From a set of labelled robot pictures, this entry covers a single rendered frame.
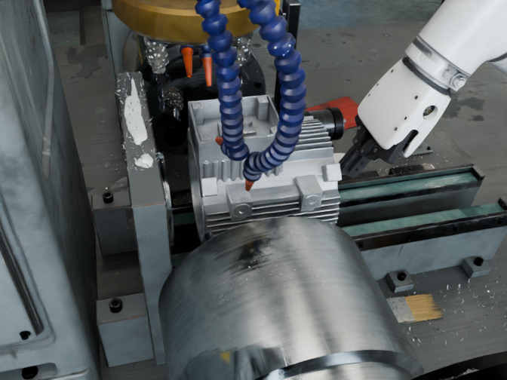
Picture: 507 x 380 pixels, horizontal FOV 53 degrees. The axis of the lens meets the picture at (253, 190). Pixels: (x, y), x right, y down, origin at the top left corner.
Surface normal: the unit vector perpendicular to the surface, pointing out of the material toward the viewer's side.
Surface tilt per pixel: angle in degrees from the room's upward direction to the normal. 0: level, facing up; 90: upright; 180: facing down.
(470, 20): 69
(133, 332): 90
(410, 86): 59
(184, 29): 90
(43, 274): 90
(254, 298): 17
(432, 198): 90
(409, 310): 0
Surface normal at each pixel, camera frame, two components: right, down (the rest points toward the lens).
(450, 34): -0.56, 0.13
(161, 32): -0.29, 0.63
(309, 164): 0.16, -0.28
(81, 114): 0.05, -0.74
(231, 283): -0.36, -0.62
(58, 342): 0.26, 0.66
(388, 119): -0.82, -0.17
